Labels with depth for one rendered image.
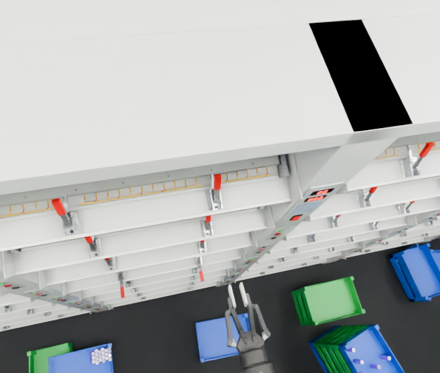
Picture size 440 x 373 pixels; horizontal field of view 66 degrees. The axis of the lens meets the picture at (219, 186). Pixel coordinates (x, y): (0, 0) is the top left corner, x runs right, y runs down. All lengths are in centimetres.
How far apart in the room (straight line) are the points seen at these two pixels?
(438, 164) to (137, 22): 69
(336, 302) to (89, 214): 171
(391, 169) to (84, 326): 181
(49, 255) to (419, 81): 80
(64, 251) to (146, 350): 133
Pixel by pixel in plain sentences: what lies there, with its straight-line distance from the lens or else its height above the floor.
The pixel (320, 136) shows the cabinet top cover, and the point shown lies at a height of 175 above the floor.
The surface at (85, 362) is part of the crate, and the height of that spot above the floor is 5.
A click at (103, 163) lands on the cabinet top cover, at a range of 42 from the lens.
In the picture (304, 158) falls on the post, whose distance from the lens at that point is 63.
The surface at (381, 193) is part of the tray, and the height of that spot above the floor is 130.
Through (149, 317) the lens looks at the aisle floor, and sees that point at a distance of 213.
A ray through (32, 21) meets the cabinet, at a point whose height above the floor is 175.
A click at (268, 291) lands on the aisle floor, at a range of 220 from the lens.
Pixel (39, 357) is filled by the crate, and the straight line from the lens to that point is 224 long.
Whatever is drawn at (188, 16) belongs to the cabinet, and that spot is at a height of 175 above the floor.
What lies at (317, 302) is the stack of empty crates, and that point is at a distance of 211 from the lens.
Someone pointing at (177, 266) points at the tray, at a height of 90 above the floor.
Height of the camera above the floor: 212
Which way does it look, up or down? 66 degrees down
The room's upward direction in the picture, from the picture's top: 16 degrees clockwise
